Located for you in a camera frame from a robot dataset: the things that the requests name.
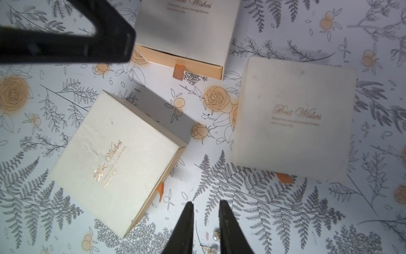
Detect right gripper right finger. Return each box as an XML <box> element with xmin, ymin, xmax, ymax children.
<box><xmin>219</xmin><ymin>200</ymin><xmax>253</xmax><ymax>254</ymax></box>

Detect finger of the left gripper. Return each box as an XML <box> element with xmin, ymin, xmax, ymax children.
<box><xmin>1</xmin><ymin>28</ymin><xmax>127</xmax><ymax>64</ymax></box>
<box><xmin>66</xmin><ymin>1</ymin><xmax>136</xmax><ymax>62</ymax></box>

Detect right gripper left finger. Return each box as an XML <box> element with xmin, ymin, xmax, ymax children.
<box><xmin>162</xmin><ymin>202</ymin><xmax>195</xmax><ymax>254</ymax></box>

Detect pearl earrings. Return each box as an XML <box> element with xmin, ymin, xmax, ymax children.
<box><xmin>200</xmin><ymin>228</ymin><xmax>221</xmax><ymax>254</ymax></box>

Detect cream drawer jewelry box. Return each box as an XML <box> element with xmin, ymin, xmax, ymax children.
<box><xmin>50</xmin><ymin>91</ymin><xmax>187</xmax><ymax>238</ymax></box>

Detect floral table cloth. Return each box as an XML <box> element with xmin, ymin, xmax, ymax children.
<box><xmin>1</xmin><ymin>1</ymin><xmax>406</xmax><ymax>254</ymax></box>

